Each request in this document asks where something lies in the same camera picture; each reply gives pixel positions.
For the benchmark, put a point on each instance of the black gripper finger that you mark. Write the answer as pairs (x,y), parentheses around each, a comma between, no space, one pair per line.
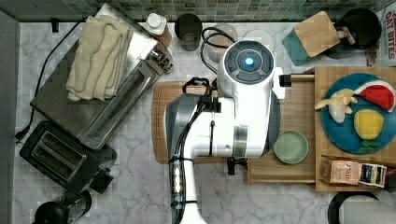
(232,162)

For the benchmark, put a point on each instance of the toy banana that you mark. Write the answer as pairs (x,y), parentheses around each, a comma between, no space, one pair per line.
(338,104)

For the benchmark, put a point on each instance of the dark glass cup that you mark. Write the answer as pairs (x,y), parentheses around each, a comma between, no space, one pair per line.
(188,28)

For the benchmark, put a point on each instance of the clear plastic jar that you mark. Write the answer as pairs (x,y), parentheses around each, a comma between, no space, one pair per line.
(215,52)

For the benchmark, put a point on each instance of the brown tea box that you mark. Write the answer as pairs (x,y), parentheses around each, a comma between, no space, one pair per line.
(340,172)

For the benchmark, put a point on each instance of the stainless toaster oven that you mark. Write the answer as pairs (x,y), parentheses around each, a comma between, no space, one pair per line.
(93,122)

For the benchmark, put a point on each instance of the beige folded towel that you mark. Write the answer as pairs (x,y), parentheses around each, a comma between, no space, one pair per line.
(100,59)

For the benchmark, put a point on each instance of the blue round plate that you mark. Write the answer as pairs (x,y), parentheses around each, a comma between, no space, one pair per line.
(343,135)

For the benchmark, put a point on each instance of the dark tea bag packets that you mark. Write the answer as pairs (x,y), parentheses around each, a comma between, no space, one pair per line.
(373,175)

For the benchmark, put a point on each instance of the oat bites cereal box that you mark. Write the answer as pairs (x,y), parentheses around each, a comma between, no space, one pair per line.
(383,53)

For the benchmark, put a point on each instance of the toy watermelon slice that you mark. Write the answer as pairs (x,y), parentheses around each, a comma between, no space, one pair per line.
(378,92)

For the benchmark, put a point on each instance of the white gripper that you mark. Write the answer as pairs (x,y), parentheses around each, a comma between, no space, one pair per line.
(280,82)

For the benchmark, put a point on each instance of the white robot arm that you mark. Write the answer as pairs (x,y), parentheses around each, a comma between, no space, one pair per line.
(236,117)

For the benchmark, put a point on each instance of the white cap bottle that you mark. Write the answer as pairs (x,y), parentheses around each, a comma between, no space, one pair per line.
(157,26)

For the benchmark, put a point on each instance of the grey round appliance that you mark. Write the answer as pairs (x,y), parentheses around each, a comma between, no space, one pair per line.
(362,207)

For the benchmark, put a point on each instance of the black two-slot toaster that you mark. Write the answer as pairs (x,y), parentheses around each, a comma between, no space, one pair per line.
(66,161)

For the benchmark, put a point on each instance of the green ceramic bowl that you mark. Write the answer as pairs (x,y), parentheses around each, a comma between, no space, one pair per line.
(291,147)

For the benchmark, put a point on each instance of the wooden drawer cabinet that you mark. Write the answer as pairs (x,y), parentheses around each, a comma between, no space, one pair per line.
(325,76)

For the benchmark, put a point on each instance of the wooden cutting board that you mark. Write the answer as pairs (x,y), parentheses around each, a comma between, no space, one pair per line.
(164,94)

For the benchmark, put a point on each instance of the black round pot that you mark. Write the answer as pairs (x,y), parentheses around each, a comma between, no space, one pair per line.
(365,28)

